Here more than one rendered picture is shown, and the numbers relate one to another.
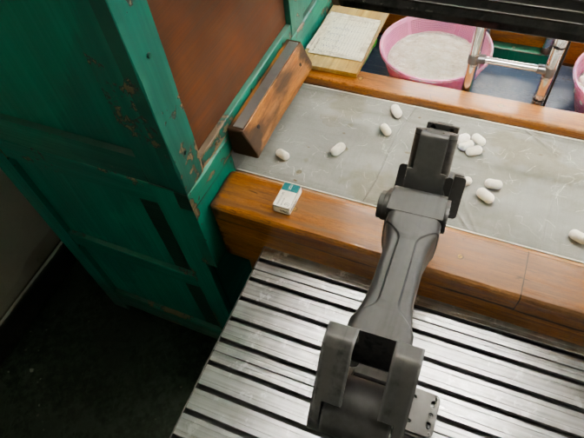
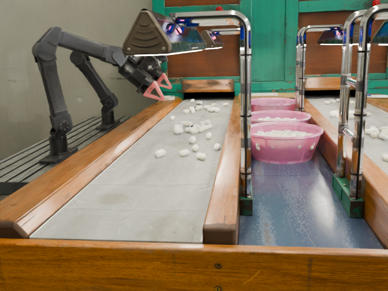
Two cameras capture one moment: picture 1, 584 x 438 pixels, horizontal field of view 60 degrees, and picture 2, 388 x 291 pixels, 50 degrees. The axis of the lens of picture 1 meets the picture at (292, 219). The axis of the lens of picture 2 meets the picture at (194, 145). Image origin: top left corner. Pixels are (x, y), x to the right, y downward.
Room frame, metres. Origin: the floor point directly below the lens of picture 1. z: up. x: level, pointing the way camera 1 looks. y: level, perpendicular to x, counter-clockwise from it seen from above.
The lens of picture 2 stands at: (-0.16, -2.19, 1.05)
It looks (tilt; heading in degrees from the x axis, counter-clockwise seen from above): 13 degrees down; 67
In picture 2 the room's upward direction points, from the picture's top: 2 degrees counter-clockwise
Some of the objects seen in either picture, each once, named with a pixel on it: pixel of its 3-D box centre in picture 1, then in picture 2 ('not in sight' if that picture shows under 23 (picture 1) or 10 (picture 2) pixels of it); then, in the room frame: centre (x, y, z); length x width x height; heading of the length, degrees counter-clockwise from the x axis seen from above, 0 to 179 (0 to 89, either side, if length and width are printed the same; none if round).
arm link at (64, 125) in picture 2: not in sight; (59, 127); (-0.04, -0.61, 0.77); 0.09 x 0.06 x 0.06; 97
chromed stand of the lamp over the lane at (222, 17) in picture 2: not in sight; (212, 111); (0.26, -1.30, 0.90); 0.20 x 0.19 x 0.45; 60
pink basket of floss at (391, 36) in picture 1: (433, 61); (270, 109); (1.00, -0.40, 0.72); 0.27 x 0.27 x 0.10
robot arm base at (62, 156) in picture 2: not in sight; (58, 145); (-0.05, -0.62, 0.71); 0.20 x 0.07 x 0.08; 61
